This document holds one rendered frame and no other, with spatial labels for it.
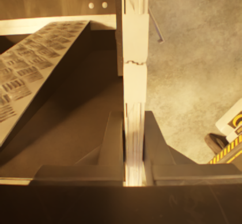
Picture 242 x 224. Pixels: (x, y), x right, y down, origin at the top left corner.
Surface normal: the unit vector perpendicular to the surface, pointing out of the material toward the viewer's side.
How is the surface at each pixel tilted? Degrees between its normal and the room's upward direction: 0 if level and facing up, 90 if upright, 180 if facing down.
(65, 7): 0
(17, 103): 80
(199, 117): 0
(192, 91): 0
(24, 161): 90
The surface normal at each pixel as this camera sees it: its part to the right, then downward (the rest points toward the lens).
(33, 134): -0.03, -0.89
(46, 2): -0.02, 0.45
